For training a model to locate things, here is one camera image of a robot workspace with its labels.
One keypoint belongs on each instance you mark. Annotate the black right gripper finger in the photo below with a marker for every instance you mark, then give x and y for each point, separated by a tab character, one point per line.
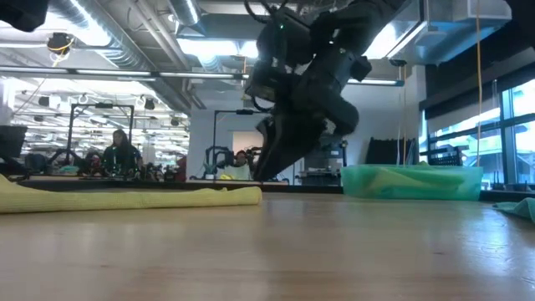
280	150
315	134

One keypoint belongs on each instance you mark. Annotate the yellow microfiber towel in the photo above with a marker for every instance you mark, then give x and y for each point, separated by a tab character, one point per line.
125	200

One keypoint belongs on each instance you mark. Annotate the teal microfiber towel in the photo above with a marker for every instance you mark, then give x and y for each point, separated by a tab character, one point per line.
518	208

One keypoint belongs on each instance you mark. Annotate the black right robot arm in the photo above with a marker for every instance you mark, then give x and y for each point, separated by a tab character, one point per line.
355	21

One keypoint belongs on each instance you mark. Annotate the black background robot arm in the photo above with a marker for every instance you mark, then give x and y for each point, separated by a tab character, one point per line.
219	156

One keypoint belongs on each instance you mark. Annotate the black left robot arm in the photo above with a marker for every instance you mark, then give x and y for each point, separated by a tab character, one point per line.
21	12

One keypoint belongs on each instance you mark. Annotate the pale pink door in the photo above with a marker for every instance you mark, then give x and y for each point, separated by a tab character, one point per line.
242	140

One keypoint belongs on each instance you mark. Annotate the person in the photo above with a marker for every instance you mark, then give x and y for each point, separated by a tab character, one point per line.
121	156
240	167

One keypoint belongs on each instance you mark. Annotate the teal translucent plastic bin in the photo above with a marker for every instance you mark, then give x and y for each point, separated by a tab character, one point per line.
355	184

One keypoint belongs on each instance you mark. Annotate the black backdrop panel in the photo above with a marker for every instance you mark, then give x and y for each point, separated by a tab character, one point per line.
388	150

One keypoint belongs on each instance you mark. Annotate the background wooden table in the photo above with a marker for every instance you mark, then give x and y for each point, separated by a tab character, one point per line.
200	182

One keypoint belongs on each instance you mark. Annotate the black perforated panel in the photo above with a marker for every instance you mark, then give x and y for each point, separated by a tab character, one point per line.
445	160

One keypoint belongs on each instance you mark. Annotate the long ceiling light strip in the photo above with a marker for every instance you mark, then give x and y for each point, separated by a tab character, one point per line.
104	72

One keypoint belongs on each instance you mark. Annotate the dark monitor screen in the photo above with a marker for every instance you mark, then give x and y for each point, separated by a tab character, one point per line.
12	142

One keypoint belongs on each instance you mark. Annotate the black gantry frame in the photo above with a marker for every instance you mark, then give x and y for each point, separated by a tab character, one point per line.
102	105
215	138

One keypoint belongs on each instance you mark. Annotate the silver ventilation duct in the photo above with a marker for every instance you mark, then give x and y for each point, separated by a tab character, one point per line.
186	10
121	54

